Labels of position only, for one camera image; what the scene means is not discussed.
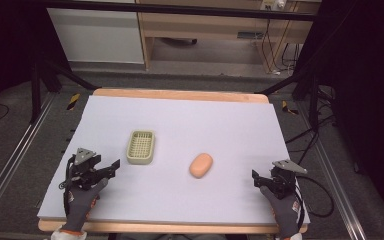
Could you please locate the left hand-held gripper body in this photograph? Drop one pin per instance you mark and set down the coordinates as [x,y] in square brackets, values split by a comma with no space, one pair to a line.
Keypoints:
[84,168]

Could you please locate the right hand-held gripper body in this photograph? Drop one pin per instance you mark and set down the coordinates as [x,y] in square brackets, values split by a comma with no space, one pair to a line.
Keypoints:
[285,178]

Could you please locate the person's right hand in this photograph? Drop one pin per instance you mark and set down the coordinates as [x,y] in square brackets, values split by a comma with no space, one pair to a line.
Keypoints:
[285,210]

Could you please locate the person's left hand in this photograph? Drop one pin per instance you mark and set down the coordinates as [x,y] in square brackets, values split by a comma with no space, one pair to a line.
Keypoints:
[81,203]

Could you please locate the pale green soap dish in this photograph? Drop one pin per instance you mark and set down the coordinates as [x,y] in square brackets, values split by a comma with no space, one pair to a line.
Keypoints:
[141,147]

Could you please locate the white foam mat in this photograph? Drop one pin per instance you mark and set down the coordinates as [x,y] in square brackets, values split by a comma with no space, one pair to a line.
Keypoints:
[180,133]

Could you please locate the black metal stand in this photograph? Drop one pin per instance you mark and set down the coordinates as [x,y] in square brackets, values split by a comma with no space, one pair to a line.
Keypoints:
[308,86]
[36,86]

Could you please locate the wooden table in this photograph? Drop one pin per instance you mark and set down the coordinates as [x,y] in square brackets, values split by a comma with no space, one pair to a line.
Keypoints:
[180,94]

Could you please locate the dark curtain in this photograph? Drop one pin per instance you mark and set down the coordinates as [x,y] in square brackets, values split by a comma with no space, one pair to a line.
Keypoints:
[10,43]
[363,83]

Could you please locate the white cabinet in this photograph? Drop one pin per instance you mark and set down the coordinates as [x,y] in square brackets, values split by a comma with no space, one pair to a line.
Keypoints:
[96,33]

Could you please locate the light wooden desk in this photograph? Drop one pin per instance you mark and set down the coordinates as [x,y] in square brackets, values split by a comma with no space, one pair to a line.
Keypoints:
[206,25]

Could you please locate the white power strip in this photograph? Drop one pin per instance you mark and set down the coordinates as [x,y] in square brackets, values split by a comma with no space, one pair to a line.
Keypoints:
[273,4]

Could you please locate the metal floor rail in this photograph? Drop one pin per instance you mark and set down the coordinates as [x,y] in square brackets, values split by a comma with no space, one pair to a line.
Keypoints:
[16,150]
[333,173]

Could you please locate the black horizontal frame bar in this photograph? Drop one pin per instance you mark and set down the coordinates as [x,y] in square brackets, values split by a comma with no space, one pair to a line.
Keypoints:
[180,9]

